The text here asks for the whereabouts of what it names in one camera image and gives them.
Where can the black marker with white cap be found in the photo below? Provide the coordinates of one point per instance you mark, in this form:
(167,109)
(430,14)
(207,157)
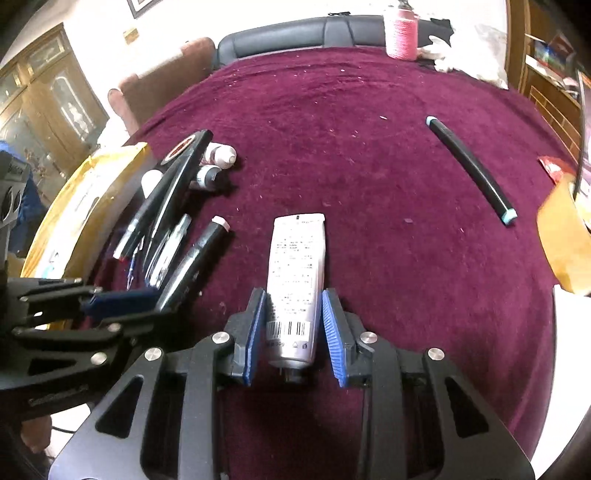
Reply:
(194,258)

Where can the white bottle with black cap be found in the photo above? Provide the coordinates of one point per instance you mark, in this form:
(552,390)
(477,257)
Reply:
(207,177)

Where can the clear plastic bag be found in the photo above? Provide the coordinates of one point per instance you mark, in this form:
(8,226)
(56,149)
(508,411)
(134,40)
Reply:
(485,55)

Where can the brown chair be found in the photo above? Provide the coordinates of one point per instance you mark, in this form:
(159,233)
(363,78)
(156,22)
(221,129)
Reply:
(161,78)

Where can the gold wall plaque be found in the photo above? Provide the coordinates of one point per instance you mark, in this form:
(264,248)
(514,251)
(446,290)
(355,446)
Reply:
(131,35)

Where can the person's left forearm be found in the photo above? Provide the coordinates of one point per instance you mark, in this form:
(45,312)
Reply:
(33,203)

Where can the red packet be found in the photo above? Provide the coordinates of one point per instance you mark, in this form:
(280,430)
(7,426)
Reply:
(556,168)

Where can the black leather sofa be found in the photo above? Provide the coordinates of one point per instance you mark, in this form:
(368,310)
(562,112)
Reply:
(277,39)

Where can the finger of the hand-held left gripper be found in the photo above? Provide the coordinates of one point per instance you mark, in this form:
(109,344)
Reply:
(69,339)
(120,303)

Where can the wooden shelf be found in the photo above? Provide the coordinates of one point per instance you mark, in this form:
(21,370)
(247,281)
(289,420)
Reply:
(545,92)

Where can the pink knitted bottle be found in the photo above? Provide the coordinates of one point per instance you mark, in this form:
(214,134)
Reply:
(400,32)

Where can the gold cardboard box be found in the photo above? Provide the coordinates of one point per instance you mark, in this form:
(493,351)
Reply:
(87,198)

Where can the black rod with teal ends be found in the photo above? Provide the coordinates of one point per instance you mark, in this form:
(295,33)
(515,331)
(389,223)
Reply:
(471,166)

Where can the red and white bottle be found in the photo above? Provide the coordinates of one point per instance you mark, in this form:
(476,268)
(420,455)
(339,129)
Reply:
(221,154)

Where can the small white bottle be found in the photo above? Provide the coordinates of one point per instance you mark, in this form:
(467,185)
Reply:
(151,182)

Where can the wooden glass door cabinet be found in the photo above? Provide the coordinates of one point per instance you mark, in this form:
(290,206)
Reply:
(46,101)

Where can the framed wall picture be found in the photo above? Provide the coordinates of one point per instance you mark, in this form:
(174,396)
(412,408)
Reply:
(138,5)

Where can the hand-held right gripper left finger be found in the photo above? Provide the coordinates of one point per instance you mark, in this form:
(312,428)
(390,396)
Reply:
(255,337)

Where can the black tape roll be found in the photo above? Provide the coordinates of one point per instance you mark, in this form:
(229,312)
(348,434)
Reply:
(182,152)

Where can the white squeeze tube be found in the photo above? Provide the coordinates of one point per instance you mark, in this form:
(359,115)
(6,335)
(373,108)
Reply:
(295,277)

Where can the maroon tablecloth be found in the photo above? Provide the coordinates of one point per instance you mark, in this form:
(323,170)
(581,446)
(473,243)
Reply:
(346,161)

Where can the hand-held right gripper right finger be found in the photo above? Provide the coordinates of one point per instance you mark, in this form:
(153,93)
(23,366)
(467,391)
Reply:
(333,337)

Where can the clear plastic pen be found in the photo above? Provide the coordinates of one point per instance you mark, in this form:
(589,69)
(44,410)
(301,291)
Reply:
(168,249)

